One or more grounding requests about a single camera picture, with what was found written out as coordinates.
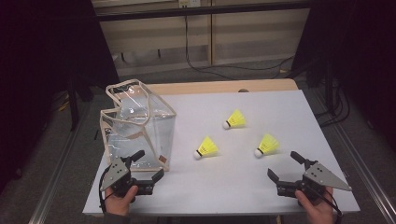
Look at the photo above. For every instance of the black metal stand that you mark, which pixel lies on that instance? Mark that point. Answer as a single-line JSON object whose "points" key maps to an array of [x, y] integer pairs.
{"points": [[73, 109]]}

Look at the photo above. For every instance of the black curtain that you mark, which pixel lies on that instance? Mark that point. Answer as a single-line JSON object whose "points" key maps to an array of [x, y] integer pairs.
{"points": [[367, 62], [37, 62]]}

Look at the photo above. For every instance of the metal floor rail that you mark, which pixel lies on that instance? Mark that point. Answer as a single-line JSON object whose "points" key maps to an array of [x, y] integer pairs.
{"points": [[51, 186], [367, 169]]}

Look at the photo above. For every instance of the white wall socket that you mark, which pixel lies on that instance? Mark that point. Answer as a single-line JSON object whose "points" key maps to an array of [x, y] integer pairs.
{"points": [[190, 3]]}

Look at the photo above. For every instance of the clear plastic bag beige trim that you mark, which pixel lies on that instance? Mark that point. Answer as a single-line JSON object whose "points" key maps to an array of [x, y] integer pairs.
{"points": [[137, 124]]}

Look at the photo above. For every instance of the person's right hand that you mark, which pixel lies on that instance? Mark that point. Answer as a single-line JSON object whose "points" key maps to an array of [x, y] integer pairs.
{"points": [[319, 211]]}

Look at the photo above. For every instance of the small black tape strip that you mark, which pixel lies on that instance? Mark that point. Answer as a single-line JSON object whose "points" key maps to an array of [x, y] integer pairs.
{"points": [[96, 134]]}

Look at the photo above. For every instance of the person's left hand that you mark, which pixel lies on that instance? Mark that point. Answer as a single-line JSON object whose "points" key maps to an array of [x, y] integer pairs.
{"points": [[118, 203]]}

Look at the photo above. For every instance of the wooden table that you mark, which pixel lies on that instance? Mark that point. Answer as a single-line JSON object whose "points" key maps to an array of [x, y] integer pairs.
{"points": [[218, 85]]}

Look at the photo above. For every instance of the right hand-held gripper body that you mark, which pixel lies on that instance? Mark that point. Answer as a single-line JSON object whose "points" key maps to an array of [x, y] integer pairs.
{"points": [[320, 175]]}

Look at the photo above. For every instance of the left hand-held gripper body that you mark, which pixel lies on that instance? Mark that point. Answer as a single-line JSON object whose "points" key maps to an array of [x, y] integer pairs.
{"points": [[116, 172]]}

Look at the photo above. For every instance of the yellow shuttlecock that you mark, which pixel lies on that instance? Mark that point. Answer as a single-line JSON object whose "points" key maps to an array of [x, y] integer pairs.
{"points": [[236, 119], [208, 147], [268, 144]]}

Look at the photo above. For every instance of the beige cabinet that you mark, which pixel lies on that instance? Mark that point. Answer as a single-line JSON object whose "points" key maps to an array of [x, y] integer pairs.
{"points": [[249, 37]]}

